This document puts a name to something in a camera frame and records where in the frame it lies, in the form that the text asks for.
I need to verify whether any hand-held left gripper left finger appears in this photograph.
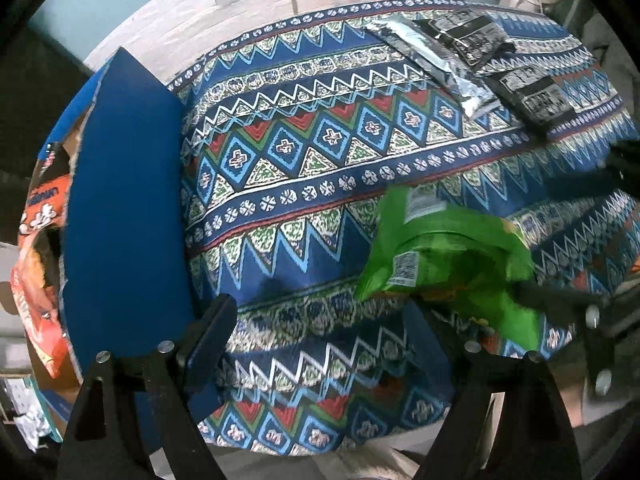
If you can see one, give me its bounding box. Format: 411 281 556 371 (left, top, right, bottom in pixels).
56 293 239 480

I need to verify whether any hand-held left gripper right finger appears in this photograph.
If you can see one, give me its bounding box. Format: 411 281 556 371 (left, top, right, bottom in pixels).
402 304 583 480

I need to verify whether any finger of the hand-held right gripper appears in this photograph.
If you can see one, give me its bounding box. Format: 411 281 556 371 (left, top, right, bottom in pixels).
542 142 640 198
512 282 640 396

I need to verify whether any blue cardboard box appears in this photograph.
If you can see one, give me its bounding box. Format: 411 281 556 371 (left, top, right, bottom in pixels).
30 46 226 441

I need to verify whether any large orange snack packet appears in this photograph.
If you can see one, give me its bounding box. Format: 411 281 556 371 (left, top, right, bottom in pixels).
10 230 72 380

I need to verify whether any orange and green snack packet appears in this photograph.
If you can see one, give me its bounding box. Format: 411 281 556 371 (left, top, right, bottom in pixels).
19 142 75 235

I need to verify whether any black patterned snack packet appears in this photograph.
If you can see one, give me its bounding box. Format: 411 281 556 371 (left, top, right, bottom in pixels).
487 67 576 136
425 12 516 68

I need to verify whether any silver snack packet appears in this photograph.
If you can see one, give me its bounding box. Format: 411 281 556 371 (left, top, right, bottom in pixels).
365 15 501 118

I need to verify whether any white printed bag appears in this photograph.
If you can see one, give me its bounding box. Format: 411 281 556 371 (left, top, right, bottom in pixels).
0 375 56 451

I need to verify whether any blue patterned blanket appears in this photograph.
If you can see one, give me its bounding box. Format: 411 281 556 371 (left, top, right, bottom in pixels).
167 0 640 456

